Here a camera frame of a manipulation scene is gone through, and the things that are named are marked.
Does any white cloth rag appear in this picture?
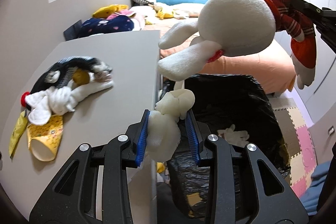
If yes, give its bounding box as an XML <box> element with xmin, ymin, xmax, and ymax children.
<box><xmin>25</xmin><ymin>80</ymin><xmax>114</xmax><ymax>126</ymax></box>

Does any pink blanket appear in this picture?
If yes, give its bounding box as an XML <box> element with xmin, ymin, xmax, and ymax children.
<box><xmin>107</xmin><ymin>9</ymin><xmax>145</xmax><ymax>31</ymax></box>

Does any yellow paper snack cup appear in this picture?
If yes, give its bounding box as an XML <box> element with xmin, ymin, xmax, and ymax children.
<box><xmin>27</xmin><ymin>115</ymin><xmax>63</xmax><ymax>162</ymax></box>

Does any black trash bag bin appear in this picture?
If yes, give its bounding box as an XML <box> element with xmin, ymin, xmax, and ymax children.
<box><xmin>167</xmin><ymin>74</ymin><xmax>290</xmax><ymax>219</ymax></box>

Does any yellow duck plush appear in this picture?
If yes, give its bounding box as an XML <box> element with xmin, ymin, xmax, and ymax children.
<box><xmin>156</xmin><ymin>9</ymin><xmax>174</xmax><ymax>20</ymax></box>

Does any orange bed cover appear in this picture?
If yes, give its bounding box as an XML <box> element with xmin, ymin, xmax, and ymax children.
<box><xmin>141</xmin><ymin>16</ymin><xmax>297</xmax><ymax>94</ymax></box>

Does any colourful foam floor mat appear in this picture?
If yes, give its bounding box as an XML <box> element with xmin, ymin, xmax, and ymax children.
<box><xmin>269</xmin><ymin>98</ymin><xmax>317</xmax><ymax>197</ymax></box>

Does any red pompom ball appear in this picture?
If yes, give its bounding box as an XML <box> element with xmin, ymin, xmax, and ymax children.
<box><xmin>20</xmin><ymin>92</ymin><xmax>30</xmax><ymax>108</ymax></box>

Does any white bunny plush toy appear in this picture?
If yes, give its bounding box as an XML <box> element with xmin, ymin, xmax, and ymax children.
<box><xmin>158</xmin><ymin>0</ymin><xmax>317</xmax><ymax>89</ymax></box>

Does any black wall socket panel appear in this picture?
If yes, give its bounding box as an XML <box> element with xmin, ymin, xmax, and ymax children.
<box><xmin>63</xmin><ymin>20</ymin><xmax>82</xmax><ymax>41</ymax></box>

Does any yellow plush pillow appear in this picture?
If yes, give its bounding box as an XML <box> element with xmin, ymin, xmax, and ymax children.
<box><xmin>92</xmin><ymin>4</ymin><xmax>129</xmax><ymax>19</ymax></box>

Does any blue fish plush toy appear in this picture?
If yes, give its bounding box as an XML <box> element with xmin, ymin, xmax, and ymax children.
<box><xmin>30</xmin><ymin>56</ymin><xmax>114</xmax><ymax>94</ymax></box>

